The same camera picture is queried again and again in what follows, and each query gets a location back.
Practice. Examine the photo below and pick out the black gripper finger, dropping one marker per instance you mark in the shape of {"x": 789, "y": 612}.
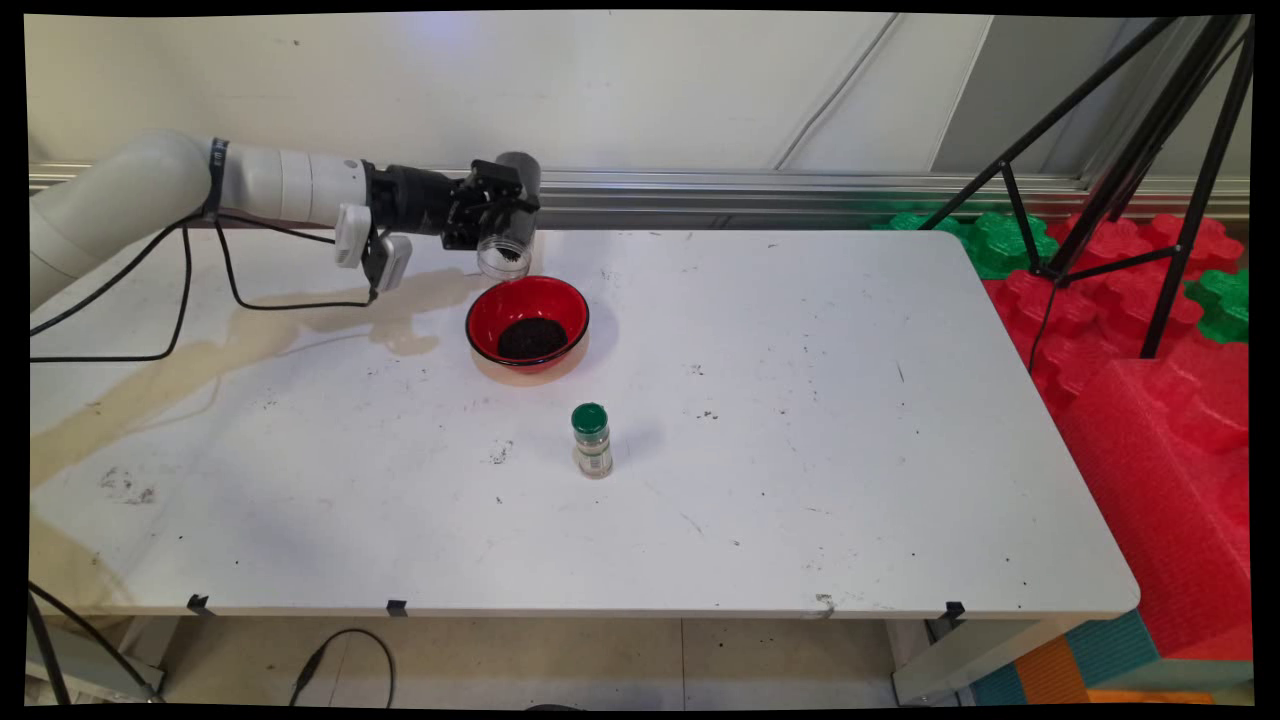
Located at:
{"x": 465, "y": 233}
{"x": 500, "y": 185}

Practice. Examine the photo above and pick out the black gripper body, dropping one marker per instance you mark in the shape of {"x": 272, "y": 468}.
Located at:
{"x": 410, "y": 200}

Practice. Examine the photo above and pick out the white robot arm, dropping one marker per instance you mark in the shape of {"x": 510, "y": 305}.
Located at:
{"x": 120, "y": 200}

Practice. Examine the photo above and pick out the red bowl with black rim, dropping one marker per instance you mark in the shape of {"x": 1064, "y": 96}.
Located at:
{"x": 510, "y": 300}

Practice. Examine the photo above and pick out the black seeds pile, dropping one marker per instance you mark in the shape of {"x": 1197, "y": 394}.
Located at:
{"x": 532, "y": 340}

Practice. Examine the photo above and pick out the spice bottle with green cap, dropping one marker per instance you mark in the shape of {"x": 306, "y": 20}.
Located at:
{"x": 592, "y": 450}

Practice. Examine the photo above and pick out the green foam block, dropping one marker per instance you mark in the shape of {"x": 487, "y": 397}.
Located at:
{"x": 1222, "y": 305}
{"x": 905, "y": 222}
{"x": 985, "y": 250}

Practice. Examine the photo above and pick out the red foam tile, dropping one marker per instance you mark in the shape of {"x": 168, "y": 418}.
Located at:
{"x": 1060, "y": 310}
{"x": 1110, "y": 245}

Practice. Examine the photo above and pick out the grey table leg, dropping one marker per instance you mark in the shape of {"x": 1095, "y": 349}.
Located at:
{"x": 950, "y": 665}

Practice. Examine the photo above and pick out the black tripod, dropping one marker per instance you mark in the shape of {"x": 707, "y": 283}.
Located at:
{"x": 1186, "y": 240}

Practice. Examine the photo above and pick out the orange foam mat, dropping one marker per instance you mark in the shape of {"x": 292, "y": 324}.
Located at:
{"x": 1050, "y": 675}
{"x": 1150, "y": 697}

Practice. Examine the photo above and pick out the teal foam mat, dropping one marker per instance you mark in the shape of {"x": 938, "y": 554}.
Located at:
{"x": 1110, "y": 650}

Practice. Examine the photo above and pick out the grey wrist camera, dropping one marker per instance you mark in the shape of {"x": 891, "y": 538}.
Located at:
{"x": 390, "y": 262}

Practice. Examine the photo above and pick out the aluminium rail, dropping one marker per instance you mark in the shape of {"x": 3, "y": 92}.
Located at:
{"x": 800, "y": 190}

